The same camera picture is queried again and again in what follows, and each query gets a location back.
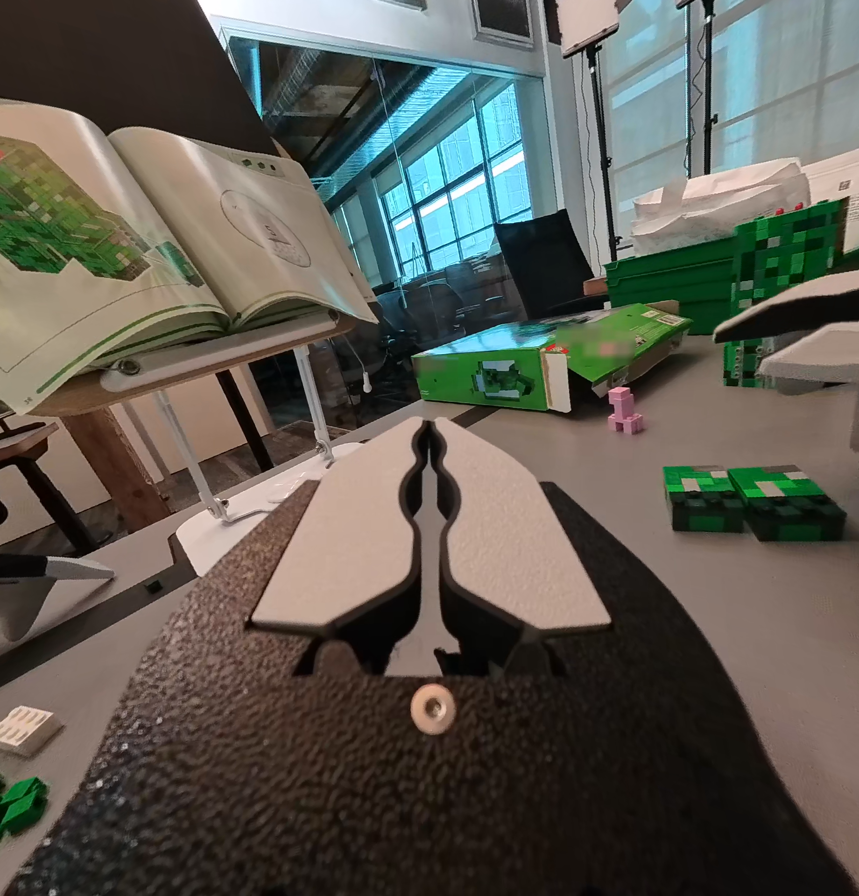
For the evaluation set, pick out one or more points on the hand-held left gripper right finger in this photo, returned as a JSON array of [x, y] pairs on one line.
[[520, 546]]

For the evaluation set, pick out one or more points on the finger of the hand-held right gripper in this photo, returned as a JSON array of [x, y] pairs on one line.
[[835, 353], [821, 297]]

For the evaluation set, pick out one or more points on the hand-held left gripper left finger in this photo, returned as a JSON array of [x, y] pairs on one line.
[[345, 546]]

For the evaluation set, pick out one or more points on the large green lego figure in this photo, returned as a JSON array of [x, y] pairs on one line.
[[779, 280]]

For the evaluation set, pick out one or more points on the green lego cube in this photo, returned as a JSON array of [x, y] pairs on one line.
[[793, 507], [702, 500]]

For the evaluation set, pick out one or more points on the pink lego pig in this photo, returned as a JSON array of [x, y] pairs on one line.
[[625, 413]]

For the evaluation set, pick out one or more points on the green lego box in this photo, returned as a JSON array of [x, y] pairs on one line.
[[485, 378]]

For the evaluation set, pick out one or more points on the white lego brick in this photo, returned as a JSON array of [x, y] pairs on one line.
[[23, 728]]

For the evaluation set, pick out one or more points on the lego instruction booklet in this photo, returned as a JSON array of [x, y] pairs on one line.
[[86, 280]]

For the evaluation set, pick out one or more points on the pile of bright green lego pieces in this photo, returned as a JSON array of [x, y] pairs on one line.
[[13, 812]]

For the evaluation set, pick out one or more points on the white book stand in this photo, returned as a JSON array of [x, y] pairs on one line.
[[226, 539]]

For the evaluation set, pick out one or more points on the white plastic bag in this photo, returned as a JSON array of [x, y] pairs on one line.
[[716, 203]]

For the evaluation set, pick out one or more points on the green plastic crate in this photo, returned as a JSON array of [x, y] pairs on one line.
[[667, 287]]

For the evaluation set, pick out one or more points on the white framed window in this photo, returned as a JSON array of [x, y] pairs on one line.
[[786, 77]]

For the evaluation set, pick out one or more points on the black tripod pole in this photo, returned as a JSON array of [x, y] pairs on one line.
[[706, 91], [601, 154]]

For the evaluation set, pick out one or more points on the wooden desk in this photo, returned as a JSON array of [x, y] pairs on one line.
[[114, 462]]

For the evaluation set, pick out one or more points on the black office chair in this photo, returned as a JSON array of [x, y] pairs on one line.
[[541, 266]]

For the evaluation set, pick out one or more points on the black and white device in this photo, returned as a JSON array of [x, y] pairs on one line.
[[30, 595]]

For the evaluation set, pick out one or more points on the large window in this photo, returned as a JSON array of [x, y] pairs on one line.
[[457, 196]]

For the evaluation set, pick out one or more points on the studio light panel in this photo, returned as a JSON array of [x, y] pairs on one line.
[[587, 24]]

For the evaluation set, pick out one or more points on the dark brown panel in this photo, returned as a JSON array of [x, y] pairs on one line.
[[107, 63]]

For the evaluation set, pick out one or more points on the wall vent grille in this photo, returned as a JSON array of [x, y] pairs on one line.
[[503, 21]]

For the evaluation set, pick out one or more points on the glass partition wall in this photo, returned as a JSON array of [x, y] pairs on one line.
[[317, 91]]

